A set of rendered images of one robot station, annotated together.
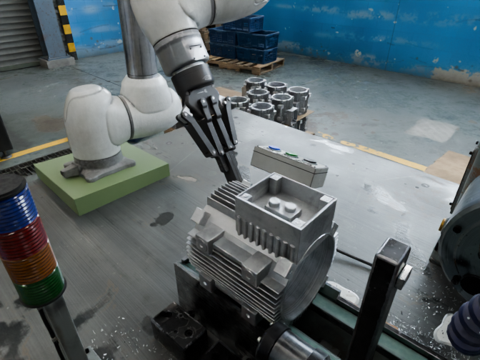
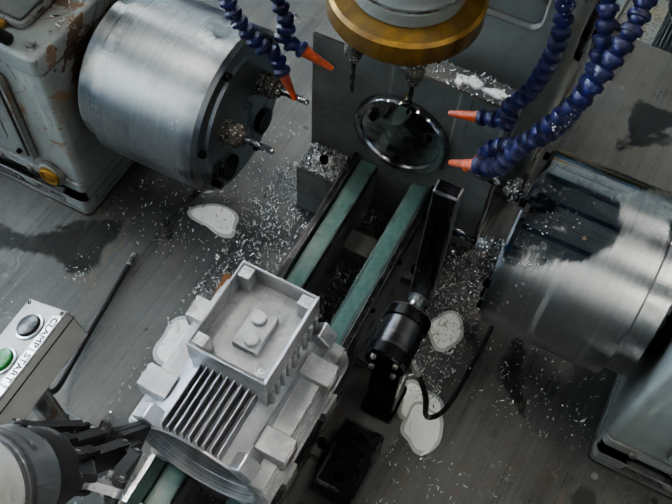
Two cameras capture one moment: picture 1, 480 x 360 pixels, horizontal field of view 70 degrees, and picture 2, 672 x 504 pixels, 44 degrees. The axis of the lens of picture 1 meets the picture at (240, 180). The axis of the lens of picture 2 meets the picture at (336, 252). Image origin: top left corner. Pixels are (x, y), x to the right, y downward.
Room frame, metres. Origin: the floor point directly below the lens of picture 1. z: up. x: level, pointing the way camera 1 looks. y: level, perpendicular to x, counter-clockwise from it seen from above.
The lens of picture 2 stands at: (0.47, 0.34, 1.98)
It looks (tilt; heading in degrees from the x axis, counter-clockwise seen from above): 59 degrees down; 253
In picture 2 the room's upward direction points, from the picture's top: 4 degrees clockwise
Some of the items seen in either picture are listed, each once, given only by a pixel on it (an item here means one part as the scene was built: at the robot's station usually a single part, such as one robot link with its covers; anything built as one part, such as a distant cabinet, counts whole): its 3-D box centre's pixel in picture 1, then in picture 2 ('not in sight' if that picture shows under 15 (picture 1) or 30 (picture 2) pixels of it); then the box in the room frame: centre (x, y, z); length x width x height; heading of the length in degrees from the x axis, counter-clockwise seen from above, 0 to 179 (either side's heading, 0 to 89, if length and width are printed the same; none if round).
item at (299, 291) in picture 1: (262, 248); (242, 393); (0.46, -0.04, 1.02); 0.20 x 0.19 x 0.19; 48
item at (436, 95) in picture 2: not in sight; (414, 125); (0.12, -0.43, 0.97); 0.30 x 0.11 x 0.34; 139
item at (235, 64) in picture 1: (243, 41); not in sight; (6.14, -0.05, 0.39); 1.20 x 0.80 x 0.79; 54
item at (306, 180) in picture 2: not in sight; (323, 180); (0.26, -0.43, 0.86); 0.07 x 0.06 x 0.12; 139
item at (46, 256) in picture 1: (29, 257); not in sight; (0.35, 0.29, 1.10); 0.06 x 0.06 x 0.04
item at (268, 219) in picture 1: (283, 216); (255, 333); (0.43, -0.07, 1.11); 0.12 x 0.11 x 0.07; 48
